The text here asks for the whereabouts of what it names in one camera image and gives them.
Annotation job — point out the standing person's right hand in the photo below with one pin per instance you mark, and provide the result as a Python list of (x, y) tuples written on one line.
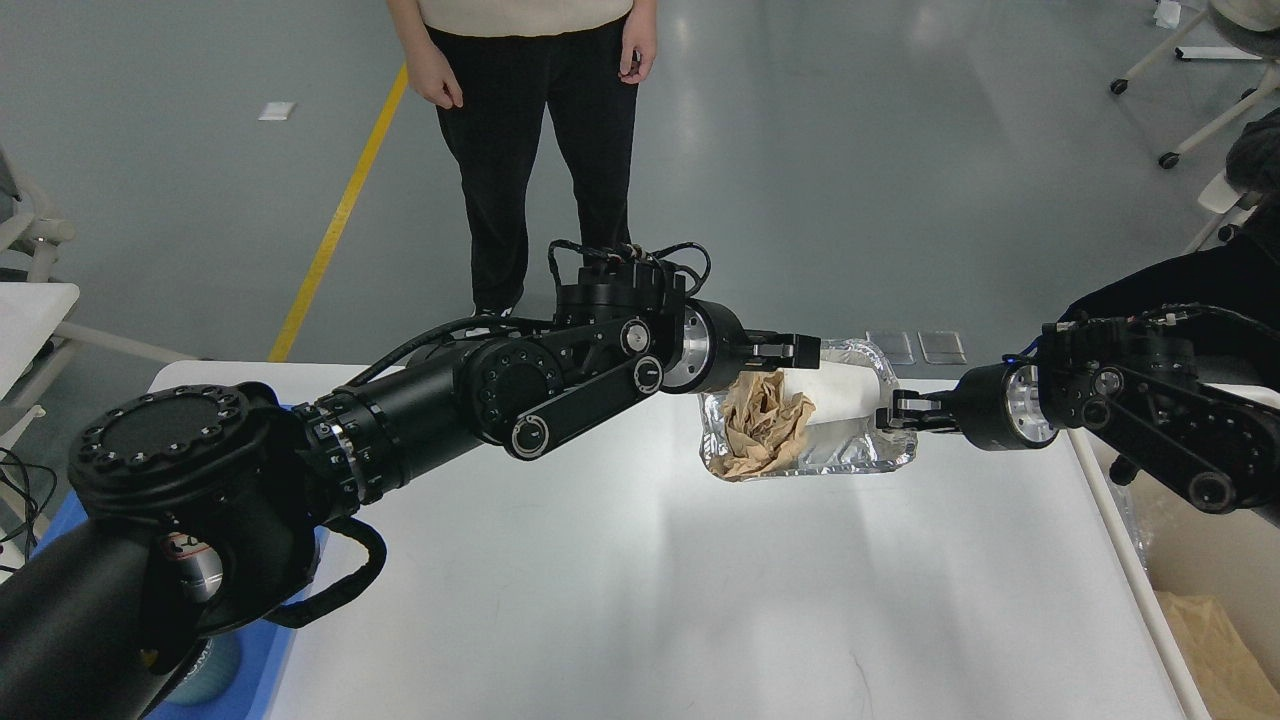
[(432, 77)]

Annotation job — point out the standing person's left hand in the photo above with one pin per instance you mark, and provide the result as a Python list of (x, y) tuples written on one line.
[(639, 46)]

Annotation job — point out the white plastic bin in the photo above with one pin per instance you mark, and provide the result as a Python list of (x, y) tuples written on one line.
[(1166, 545)]

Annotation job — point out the brown paper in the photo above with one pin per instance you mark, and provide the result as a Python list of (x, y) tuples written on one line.
[(764, 426)]

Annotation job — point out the seated person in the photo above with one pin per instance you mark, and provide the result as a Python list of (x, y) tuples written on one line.
[(1242, 275)]

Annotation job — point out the teal mug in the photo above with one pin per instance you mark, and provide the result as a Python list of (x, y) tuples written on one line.
[(212, 673)]

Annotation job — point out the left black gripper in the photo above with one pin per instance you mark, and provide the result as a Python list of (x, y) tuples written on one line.
[(713, 349)]

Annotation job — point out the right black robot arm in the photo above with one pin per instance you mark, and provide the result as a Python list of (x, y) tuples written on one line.
[(1129, 382)]

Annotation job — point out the white chair at left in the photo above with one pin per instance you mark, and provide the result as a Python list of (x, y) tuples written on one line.
[(38, 338)]

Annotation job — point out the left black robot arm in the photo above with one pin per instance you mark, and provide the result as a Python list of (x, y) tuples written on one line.
[(525, 385)]

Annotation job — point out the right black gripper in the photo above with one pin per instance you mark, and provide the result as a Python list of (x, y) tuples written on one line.
[(996, 407)]

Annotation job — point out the brown paper bag in bin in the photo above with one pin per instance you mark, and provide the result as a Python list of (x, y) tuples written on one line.
[(1228, 676)]

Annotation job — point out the white paper cup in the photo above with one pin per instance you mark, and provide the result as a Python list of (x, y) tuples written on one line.
[(838, 391)]

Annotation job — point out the aluminium foil tray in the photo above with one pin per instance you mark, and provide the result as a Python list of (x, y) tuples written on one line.
[(854, 446)]

